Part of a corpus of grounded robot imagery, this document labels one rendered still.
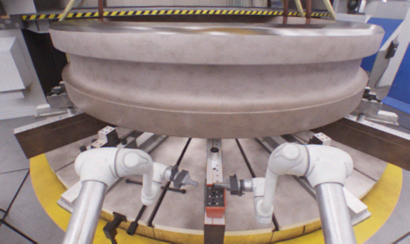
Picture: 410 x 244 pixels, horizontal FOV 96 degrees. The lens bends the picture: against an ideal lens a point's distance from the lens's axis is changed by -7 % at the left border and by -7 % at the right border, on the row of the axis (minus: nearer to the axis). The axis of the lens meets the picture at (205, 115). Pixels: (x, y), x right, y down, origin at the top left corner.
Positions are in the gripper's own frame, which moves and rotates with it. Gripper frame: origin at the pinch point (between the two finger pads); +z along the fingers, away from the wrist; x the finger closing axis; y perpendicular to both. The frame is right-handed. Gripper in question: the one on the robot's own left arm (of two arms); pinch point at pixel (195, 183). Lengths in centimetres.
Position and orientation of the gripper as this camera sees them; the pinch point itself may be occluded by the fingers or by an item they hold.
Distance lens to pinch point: 140.3
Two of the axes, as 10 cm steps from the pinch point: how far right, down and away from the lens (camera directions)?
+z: 9.1, 2.0, -3.6
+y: -0.1, 8.8, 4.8
